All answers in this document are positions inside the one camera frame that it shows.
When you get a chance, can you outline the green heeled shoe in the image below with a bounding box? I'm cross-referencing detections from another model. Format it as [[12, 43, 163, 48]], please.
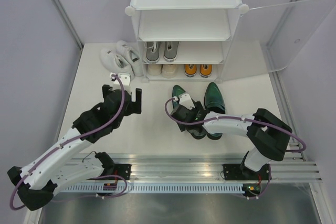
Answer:
[[204, 82, 227, 140], [172, 85, 206, 140]]

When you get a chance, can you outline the white sneaker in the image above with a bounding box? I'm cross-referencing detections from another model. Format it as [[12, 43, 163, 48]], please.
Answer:
[[116, 40, 143, 77], [100, 48, 134, 79]]

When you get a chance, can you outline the beige lace sneaker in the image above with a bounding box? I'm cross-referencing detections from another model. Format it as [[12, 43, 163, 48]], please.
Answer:
[[147, 64, 162, 79], [162, 64, 177, 79]]

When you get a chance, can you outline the orange canvas sneaker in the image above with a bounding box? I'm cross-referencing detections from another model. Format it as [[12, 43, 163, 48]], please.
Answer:
[[199, 64, 213, 78], [184, 64, 197, 78]]

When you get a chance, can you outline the grey canvas sneaker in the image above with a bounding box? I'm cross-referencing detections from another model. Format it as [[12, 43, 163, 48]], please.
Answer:
[[163, 41, 180, 62], [144, 41, 160, 63]]

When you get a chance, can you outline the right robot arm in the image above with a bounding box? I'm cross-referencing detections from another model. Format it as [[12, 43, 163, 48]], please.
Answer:
[[168, 104, 293, 179]]

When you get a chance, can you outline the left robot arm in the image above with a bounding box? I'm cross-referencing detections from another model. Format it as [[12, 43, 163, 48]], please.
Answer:
[[7, 84, 142, 211]]

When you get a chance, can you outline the white plastic shoe cabinet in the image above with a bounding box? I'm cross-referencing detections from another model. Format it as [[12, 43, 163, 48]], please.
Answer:
[[125, 0, 249, 83]]

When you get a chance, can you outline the translucent cabinet door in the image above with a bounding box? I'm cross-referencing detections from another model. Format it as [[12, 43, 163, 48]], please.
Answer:
[[221, 0, 335, 81]]

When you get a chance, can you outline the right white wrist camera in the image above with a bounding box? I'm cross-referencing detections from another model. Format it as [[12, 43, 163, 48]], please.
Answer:
[[173, 92, 195, 110]]

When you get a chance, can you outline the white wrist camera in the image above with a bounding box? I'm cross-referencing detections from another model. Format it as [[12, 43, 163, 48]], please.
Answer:
[[173, 92, 195, 110], [110, 72, 131, 94]]

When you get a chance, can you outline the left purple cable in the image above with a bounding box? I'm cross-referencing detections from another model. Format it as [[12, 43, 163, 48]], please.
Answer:
[[9, 76, 126, 211]]

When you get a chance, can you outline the purple cable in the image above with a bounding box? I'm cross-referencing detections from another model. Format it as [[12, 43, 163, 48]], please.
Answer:
[[164, 97, 308, 201], [9, 76, 126, 211]]

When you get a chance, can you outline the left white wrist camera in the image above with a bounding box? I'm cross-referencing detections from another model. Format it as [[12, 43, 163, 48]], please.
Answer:
[[110, 72, 131, 94]]

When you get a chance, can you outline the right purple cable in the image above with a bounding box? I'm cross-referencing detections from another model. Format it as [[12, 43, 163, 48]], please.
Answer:
[[164, 97, 308, 201]]

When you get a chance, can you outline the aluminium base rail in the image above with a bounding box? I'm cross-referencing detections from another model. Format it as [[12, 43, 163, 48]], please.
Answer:
[[36, 152, 323, 183]]

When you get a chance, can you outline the white slotted cable duct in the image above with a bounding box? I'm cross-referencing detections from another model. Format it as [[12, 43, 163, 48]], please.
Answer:
[[63, 183, 245, 194]]

